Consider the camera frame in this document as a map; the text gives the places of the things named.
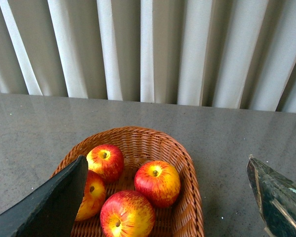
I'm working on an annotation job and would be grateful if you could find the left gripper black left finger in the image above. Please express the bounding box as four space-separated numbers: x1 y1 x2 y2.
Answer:
0 156 88 237

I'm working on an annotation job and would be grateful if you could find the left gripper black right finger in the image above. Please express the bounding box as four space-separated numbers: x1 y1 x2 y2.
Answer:
247 155 296 237

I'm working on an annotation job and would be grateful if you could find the red yellow apple behind finger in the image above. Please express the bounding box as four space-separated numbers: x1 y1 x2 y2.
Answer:
75 170 106 221

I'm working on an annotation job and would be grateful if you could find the red yellow apple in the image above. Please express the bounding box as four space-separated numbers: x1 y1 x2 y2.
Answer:
75 170 106 221
134 160 181 208
100 190 155 237
86 144 124 184

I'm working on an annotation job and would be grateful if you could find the white pleated curtain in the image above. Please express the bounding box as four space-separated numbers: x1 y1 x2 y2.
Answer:
0 0 296 113

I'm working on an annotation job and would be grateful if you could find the red yellow apple in basket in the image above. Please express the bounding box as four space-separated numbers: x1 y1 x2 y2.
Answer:
134 160 181 208

